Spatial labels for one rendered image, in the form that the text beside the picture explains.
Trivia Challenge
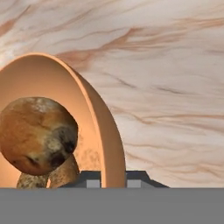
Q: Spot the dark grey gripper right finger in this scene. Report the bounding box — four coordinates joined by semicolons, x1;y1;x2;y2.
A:
125;170;170;189

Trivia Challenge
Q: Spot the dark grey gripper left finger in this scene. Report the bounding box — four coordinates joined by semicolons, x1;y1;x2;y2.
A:
59;170;102;189

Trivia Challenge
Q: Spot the orange bowl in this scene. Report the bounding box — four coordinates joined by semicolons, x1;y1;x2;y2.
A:
0;52;127;189

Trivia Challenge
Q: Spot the brown speckled bread piece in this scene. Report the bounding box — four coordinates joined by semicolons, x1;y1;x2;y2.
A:
16;172;50;189
47;153;81;189

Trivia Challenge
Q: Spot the round brown bread roll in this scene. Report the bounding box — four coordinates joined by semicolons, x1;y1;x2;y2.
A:
0;96;79;177

